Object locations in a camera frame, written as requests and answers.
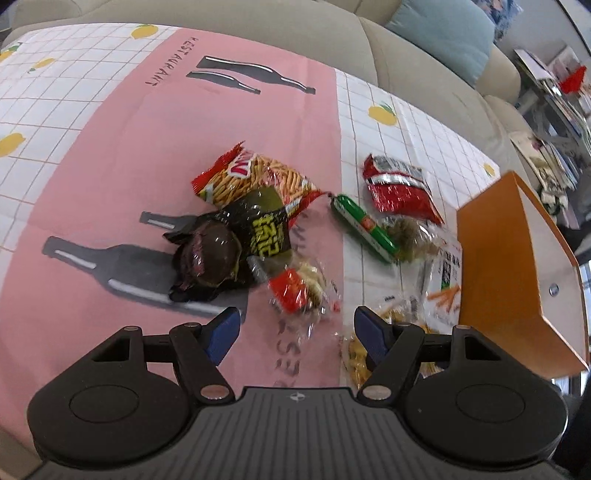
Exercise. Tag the black snack packet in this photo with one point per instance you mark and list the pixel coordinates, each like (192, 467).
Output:
(258, 230)

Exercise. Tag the blue floral cloth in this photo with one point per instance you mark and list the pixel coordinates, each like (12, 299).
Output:
(505, 18)

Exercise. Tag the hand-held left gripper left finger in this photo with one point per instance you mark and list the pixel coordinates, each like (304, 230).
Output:
(225, 334)

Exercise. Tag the red ornament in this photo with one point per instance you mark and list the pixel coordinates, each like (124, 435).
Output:
(572, 79)

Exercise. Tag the clear packet of brown snack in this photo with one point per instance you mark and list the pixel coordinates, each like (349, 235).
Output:
(411, 240)

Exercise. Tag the yellow snack packet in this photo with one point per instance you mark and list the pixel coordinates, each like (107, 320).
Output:
(355, 362)

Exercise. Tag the red foil snack bag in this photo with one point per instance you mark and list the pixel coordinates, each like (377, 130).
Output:
(401, 194)

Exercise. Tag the clear packet with red label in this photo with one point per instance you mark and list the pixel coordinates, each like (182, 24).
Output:
(291, 288)

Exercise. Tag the pink and white printed tablecloth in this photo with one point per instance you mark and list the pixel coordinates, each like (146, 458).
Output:
(115, 138)

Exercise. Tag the pile of magazines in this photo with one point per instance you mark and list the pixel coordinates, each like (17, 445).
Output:
(549, 166)

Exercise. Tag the white packet with orange sticks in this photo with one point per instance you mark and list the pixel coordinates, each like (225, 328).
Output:
(445, 286)

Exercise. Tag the shelf of books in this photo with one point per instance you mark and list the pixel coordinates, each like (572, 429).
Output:
(554, 92)

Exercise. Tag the orange cardboard box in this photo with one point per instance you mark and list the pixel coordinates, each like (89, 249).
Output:
(498, 258)

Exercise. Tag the light blue cushion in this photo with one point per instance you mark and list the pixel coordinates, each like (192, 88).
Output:
(438, 37)

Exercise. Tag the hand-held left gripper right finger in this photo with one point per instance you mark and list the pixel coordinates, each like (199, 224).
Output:
(369, 338)

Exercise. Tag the red stick snack bag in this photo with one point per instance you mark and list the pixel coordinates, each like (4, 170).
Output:
(263, 175)

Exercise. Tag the beige sofa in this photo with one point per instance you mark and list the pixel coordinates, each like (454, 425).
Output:
(277, 46)

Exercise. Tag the green sausage stick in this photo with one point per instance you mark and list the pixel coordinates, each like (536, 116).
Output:
(364, 226)

